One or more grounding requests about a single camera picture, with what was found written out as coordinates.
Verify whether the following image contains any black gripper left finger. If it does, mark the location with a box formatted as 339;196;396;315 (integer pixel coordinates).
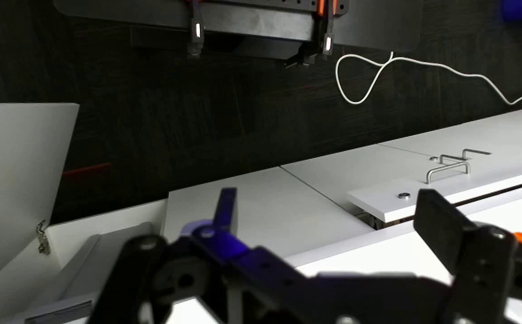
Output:
180;187;249;259

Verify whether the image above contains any orange black left clamp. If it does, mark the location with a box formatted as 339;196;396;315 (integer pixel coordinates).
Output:
189;0;206;58

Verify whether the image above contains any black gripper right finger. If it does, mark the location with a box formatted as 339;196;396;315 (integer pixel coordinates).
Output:
414;189;517;324

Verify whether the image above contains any white cable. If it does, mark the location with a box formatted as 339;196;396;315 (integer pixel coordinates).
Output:
333;51;522;108

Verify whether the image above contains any metal drawer handle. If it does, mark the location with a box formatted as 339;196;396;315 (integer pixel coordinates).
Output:
425;160;470;184

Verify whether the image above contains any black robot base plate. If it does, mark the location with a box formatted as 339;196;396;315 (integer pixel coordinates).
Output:
53;0;350;42

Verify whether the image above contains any orange black clamp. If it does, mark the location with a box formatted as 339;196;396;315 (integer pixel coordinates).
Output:
285;0;344;69
189;0;206;58

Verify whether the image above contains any orange black right clamp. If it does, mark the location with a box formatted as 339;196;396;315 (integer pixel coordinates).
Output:
285;0;344;69

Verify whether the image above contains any metal cabinet door handle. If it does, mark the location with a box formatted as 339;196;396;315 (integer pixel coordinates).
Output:
431;148;492;164

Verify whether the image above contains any white open cabinet door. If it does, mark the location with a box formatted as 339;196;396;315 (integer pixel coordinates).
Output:
0;103;80;270

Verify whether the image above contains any white drawer front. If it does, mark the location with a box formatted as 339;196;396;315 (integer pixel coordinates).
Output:
348;166;522;223

